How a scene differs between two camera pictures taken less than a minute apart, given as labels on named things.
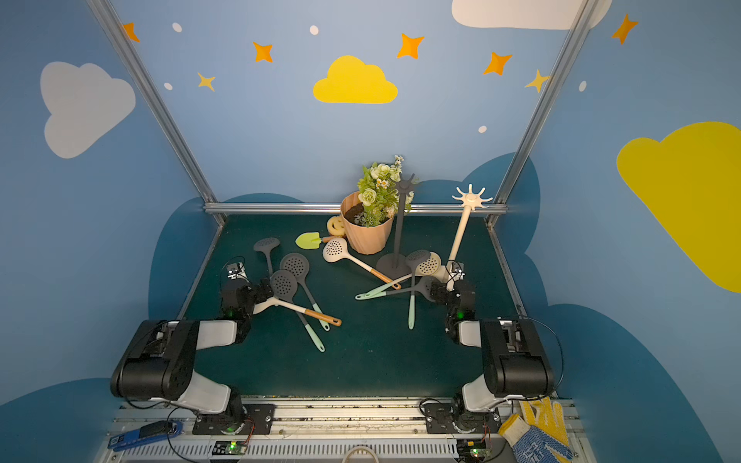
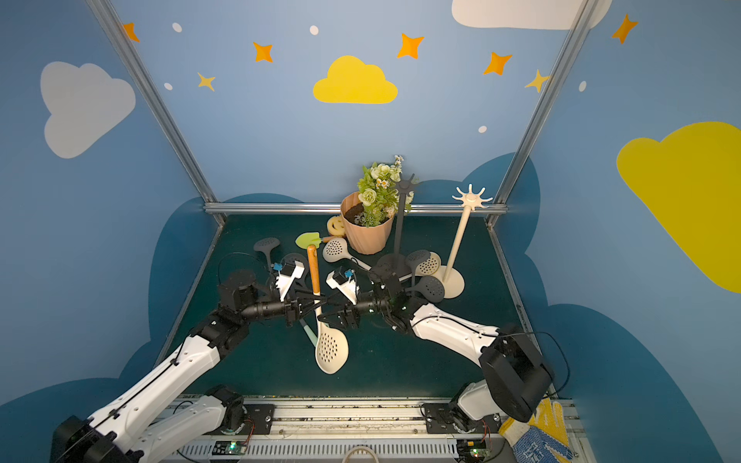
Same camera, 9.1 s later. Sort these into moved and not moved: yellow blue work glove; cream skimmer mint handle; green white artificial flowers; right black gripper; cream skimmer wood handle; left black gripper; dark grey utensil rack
Moved: cream skimmer wood handle; left black gripper; right black gripper
Not moved: cream skimmer mint handle; green white artificial flowers; yellow blue work glove; dark grey utensil rack
